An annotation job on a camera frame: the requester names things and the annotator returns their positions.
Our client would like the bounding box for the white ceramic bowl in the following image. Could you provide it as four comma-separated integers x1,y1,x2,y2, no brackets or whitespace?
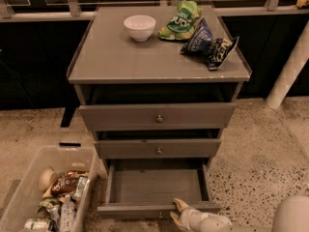
124,14,156,42

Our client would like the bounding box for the clear plastic storage bin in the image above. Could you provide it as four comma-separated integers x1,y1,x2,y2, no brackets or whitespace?
0,146,98,232

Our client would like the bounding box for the grey wooden drawer cabinet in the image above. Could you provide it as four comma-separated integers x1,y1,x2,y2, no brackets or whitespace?
66,5,252,179

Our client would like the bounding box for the green white snack packet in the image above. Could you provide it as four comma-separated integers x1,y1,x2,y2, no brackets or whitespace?
71,176,89,201

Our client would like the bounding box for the beige upturned bowl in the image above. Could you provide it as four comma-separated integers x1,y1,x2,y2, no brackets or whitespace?
38,166,57,191

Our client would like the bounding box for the grey top drawer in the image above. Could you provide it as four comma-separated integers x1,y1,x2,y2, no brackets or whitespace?
79,102,236,131

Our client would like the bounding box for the black yellow chip bag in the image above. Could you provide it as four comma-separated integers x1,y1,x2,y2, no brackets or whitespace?
203,37,239,71

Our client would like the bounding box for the white diagonal support pole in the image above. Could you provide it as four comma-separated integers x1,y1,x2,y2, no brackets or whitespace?
266,21,309,109

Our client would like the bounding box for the clear plastic water bottle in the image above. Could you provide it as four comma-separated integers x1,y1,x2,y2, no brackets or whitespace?
60,194,75,232

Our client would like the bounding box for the green chip bag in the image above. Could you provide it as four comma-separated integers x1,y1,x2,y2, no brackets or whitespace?
158,0,202,41

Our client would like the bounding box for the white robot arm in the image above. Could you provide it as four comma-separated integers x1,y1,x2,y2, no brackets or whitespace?
170,195,309,232

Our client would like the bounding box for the metal window railing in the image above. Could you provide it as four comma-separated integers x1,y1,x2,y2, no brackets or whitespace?
0,0,309,23

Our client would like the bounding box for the grey drawer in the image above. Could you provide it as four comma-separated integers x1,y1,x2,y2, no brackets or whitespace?
95,139,221,160
98,158,221,219
79,102,236,131

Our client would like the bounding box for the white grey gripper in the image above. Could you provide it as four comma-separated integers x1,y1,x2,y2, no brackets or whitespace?
170,198,232,232

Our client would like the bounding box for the small yellow object on rail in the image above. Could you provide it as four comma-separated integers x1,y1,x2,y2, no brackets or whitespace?
296,0,309,9

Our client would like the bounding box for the grey bottom drawer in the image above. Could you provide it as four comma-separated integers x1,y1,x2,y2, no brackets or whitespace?
98,158,221,219

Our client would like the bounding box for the brown snack bag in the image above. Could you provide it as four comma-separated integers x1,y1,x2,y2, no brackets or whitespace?
42,171,89,198

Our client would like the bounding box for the blue chip bag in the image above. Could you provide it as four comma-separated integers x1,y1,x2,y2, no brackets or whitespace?
181,18,213,54

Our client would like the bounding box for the grey middle drawer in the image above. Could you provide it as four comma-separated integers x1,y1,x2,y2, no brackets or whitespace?
95,139,221,160

